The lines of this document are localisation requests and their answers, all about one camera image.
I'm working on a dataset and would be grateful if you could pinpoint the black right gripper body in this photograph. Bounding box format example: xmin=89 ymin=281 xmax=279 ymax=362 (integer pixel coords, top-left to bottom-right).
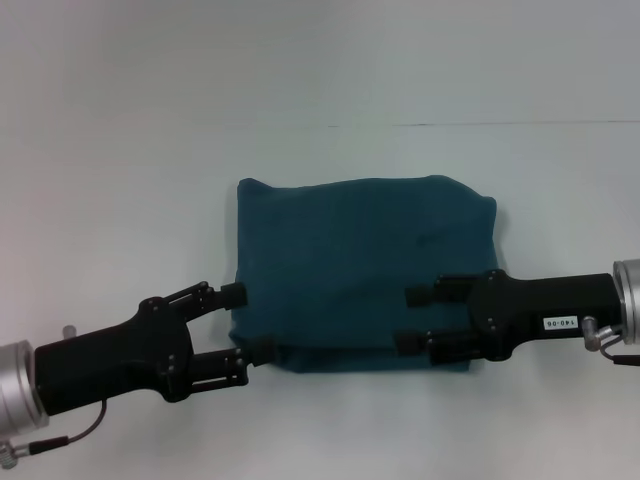
xmin=464 ymin=268 xmax=626 ymax=363

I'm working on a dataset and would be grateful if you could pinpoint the teal blue shirt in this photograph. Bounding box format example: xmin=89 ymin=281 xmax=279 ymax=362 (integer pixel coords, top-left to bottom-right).
xmin=227 ymin=173 xmax=501 ymax=375

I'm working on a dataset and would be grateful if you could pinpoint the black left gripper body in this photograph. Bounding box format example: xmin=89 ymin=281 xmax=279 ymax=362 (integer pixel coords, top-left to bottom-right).
xmin=32 ymin=295 xmax=196 ymax=417

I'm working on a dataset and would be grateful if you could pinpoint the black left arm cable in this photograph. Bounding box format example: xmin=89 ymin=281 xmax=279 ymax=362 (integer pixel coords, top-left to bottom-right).
xmin=0 ymin=399 xmax=109 ymax=460

